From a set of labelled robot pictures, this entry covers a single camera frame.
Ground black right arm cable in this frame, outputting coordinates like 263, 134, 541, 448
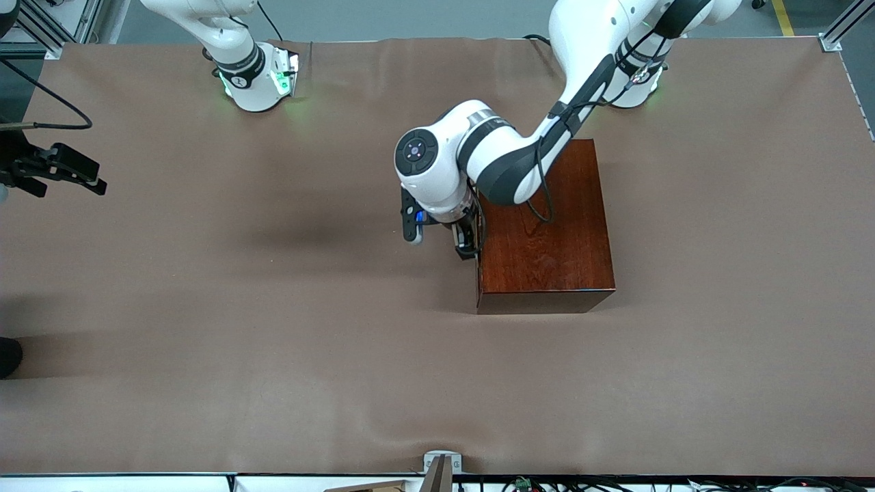
0, 58, 94, 131

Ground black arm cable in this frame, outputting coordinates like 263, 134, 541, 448
0, 58, 94, 131
526, 20, 674, 223

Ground black rounded object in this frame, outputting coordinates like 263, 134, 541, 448
0, 337, 23, 379

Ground brown table mat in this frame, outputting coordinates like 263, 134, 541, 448
0, 36, 875, 477

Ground aluminium frame post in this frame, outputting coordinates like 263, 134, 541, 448
820, 0, 875, 53

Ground grey-brown wedge board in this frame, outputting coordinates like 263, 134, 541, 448
420, 455, 453, 492

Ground small metal clamp bracket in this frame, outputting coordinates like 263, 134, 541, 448
422, 450, 463, 474

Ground flat cardboard piece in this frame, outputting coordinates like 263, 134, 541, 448
325, 480, 409, 492

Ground black right base cable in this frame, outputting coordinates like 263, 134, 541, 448
256, 0, 285, 42

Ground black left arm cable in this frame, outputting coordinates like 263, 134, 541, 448
526, 20, 674, 223

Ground dark wooden drawer cabinet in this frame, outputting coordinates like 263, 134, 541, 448
475, 138, 616, 315

